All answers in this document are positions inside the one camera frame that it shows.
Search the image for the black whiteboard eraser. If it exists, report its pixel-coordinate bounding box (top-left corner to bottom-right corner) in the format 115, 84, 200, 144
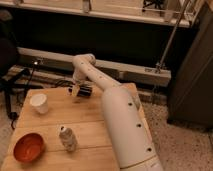
68, 85, 92, 97

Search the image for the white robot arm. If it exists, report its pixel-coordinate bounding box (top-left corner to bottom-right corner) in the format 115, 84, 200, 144
72, 54, 164, 171

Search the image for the white ceramic cup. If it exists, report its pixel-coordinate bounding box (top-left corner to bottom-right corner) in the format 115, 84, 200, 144
30, 93, 48, 114

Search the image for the clear plastic bottle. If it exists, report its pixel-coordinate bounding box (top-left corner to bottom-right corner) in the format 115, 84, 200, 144
59, 126, 77, 152

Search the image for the black office chair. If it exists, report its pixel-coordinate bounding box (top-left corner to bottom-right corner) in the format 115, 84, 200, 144
0, 9, 44, 130

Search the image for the red-orange bowl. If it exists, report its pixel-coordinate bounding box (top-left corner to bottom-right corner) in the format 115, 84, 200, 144
13, 133, 45, 163

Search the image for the metal tripod pole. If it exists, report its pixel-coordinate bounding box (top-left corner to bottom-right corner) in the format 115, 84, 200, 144
145, 0, 195, 75

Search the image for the dark cabinet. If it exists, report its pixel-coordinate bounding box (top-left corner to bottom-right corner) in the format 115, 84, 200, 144
167, 1, 213, 129

